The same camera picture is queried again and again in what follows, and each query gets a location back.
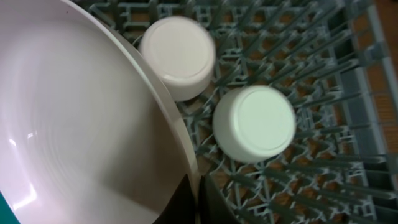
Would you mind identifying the pink plate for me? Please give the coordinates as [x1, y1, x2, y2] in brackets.
[1, 0, 199, 223]

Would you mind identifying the grey dishwasher rack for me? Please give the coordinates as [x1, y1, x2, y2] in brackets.
[71, 0, 398, 224]

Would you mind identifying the white bowl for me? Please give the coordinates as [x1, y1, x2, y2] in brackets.
[213, 85, 296, 163]

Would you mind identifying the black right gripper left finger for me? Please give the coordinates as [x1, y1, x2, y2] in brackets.
[153, 175, 196, 224]

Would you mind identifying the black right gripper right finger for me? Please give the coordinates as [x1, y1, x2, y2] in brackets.
[198, 175, 240, 224]

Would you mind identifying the teal plastic tray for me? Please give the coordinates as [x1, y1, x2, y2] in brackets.
[0, 194, 20, 224]

